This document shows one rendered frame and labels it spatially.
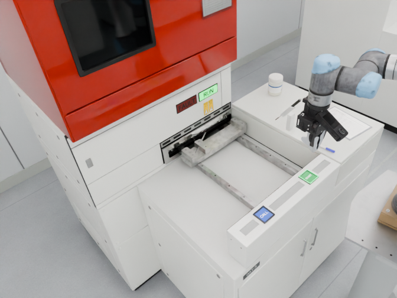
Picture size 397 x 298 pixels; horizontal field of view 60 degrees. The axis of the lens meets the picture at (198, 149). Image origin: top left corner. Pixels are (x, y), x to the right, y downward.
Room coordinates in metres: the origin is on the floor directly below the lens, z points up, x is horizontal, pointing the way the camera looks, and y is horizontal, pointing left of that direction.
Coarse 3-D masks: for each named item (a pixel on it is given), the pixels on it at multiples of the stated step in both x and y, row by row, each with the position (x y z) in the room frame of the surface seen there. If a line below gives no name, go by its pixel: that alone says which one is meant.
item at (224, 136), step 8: (224, 128) 1.36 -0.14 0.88; (232, 128) 1.36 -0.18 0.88; (216, 136) 1.31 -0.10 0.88; (224, 136) 1.30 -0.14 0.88; (232, 136) 1.30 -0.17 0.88; (208, 144) 1.25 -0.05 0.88; (216, 144) 1.25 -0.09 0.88; (224, 144) 1.26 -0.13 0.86; (200, 152) 1.20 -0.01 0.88; (184, 160) 1.17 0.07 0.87; (200, 160) 1.17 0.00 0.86
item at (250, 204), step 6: (198, 168) 1.15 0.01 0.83; (204, 168) 1.13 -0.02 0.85; (210, 174) 1.08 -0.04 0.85; (216, 174) 1.08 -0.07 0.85; (216, 180) 1.05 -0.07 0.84; (222, 180) 1.04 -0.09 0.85; (222, 186) 1.02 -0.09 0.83; (228, 186) 1.00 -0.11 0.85; (234, 192) 0.96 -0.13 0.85; (240, 192) 0.96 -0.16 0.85; (240, 198) 0.93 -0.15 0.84; (246, 198) 0.92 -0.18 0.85; (246, 204) 0.91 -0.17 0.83; (252, 204) 0.89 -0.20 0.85
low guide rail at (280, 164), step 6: (240, 138) 1.31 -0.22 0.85; (246, 144) 1.27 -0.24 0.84; (252, 144) 1.25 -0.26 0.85; (252, 150) 1.24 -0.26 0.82; (258, 150) 1.21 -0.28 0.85; (264, 150) 1.20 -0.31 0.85; (264, 156) 1.18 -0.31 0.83; (270, 156) 1.16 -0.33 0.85; (276, 162) 1.12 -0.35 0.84; (282, 162) 1.11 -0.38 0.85; (282, 168) 1.09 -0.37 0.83; (288, 168) 1.07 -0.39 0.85
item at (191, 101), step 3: (195, 96) 1.32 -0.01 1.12; (189, 99) 1.30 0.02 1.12; (192, 99) 1.31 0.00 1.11; (195, 99) 1.32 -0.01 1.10; (183, 102) 1.28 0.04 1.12; (186, 102) 1.29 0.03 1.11; (189, 102) 1.30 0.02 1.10; (192, 102) 1.31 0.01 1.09; (195, 102) 1.32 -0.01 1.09; (177, 105) 1.26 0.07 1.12; (180, 105) 1.27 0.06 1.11; (183, 105) 1.28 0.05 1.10; (186, 105) 1.28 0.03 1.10; (189, 105) 1.29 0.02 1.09; (177, 108) 1.26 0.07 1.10; (180, 108) 1.26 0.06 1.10; (183, 108) 1.27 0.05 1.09; (186, 108) 1.28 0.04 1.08; (180, 111) 1.26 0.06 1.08
